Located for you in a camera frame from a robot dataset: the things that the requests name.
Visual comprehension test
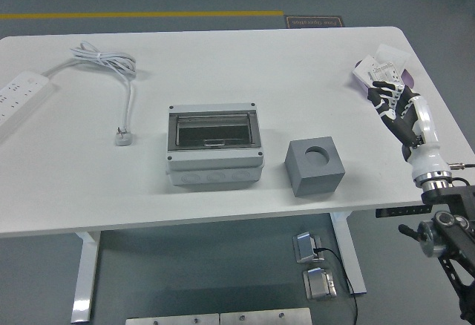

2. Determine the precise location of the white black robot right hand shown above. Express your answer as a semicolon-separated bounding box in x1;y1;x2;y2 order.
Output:
366;79;452;178

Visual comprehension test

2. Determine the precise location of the grey electrical enclosure box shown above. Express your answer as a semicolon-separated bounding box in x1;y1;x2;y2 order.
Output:
166;102;266;188

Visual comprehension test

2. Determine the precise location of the clear hinged box lid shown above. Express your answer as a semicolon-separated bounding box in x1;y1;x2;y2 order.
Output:
167;111;261;152

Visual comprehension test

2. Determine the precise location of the black table control panel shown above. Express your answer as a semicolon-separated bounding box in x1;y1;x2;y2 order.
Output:
375;206;433;219

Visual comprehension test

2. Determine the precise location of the purple plastic tray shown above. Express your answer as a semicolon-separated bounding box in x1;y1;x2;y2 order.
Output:
351;65;416;98

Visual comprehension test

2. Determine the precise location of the clear plastic bag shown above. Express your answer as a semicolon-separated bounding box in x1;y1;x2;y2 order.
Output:
373;43;411;70

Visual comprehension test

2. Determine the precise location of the grey block with round hole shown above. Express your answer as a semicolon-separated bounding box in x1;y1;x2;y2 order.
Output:
284;136;346;197

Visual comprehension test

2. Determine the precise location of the white table leg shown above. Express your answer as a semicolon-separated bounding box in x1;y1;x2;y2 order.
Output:
331;211;367;295
70;230;102;323

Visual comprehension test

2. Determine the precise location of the silver floor socket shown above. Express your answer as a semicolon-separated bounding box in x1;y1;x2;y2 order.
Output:
292;232;326;265
302;267;338;301

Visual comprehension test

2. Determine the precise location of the dark floor sign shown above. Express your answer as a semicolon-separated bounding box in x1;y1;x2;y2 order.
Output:
284;15;346;29

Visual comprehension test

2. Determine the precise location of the metal floor plate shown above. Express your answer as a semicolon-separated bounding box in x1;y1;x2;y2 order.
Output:
220;307;312;325
125;313;220;325

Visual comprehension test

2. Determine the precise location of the white power strip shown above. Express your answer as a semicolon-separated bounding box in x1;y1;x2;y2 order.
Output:
0;71;55;144

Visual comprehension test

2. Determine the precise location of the black floor cable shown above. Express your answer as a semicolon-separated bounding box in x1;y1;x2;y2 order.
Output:
313;246;359;325

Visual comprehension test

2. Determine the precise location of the white power cable with plug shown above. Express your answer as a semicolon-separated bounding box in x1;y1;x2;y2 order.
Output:
43;41;137;147

